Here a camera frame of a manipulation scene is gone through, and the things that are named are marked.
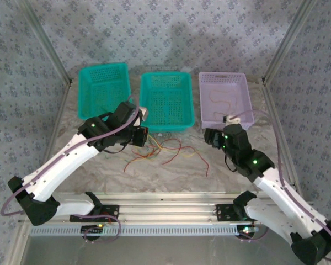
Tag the teal plastic basket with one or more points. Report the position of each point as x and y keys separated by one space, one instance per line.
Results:
x=104 y=82
x=168 y=105

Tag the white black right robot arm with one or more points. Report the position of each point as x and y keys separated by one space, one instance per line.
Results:
x=281 y=198

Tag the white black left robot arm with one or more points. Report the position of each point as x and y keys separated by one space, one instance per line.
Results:
x=60 y=163

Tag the lilac plastic basket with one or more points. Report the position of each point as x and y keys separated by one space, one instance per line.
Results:
x=242 y=91

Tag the right controller board green light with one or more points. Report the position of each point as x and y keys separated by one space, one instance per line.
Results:
x=246 y=229

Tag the controller board green light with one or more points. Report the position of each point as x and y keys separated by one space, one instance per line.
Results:
x=246 y=229
x=91 y=229

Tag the left controller board green light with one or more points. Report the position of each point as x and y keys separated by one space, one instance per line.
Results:
x=91 y=229

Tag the grey metal panel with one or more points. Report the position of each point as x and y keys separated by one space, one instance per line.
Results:
x=168 y=251

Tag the aluminium side rail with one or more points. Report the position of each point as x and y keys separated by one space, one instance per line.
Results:
x=53 y=138
x=269 y=94

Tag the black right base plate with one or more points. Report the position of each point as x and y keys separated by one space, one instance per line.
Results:
x=223 y=212

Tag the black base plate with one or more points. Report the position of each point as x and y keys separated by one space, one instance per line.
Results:
x=111 y=211
x=223 y=212

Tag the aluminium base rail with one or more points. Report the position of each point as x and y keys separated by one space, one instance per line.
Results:
x=168 y=209

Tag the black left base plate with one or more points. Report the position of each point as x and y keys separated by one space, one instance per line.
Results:
x=111 y=211

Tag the aluminium corner post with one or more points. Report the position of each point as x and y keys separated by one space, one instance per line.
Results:
x=46 y=41
x=289 y=41

